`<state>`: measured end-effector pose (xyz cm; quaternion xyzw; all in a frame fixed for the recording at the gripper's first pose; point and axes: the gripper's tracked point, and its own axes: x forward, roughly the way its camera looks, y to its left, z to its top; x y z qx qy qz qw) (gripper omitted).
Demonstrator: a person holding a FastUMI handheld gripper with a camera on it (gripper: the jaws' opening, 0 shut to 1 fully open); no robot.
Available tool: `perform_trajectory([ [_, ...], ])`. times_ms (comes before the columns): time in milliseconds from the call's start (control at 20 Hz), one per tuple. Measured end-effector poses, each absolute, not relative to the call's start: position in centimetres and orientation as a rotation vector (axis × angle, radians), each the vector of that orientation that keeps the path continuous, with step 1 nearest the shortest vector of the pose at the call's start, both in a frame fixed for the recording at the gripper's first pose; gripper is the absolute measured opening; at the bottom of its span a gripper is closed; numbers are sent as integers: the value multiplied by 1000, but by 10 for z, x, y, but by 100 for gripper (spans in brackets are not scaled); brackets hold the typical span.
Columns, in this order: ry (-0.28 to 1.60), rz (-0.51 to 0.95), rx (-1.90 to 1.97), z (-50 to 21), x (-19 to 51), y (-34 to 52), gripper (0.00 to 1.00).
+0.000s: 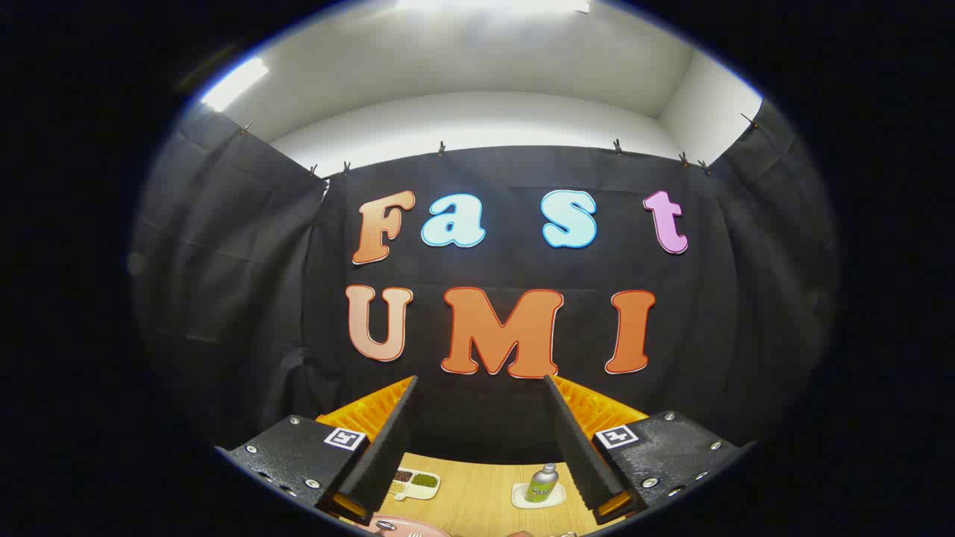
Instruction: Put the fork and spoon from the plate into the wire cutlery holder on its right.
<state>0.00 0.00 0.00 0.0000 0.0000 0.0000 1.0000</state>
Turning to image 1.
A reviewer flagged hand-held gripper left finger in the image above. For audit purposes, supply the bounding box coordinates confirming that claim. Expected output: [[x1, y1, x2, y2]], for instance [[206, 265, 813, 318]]
[[215, 375, 420, 527]]

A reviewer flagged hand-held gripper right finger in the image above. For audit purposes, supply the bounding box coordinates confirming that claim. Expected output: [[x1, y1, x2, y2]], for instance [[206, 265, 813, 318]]
[[543, 375, 754, 525]]

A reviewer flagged green soda bottle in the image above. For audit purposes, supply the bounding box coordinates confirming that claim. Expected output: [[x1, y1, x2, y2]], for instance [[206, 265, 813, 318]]
[[526, 463, 560, 503]]

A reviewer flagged white divided bean dish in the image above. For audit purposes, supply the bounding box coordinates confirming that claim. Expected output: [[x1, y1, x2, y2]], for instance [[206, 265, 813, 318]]
[[388, 468, 441, 500]]

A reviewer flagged white square coaster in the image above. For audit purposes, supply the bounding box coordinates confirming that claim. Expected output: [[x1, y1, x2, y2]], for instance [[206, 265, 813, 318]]
[[511, 483, 566, 509]]

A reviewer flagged pink round plate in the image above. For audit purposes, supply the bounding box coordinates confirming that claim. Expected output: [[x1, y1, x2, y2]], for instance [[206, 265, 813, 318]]
[[357, 515, 452, 537]]

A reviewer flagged row of small cloth clips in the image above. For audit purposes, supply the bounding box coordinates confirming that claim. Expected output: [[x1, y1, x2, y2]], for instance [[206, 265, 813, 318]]
[[239, 112, 760, 178]]

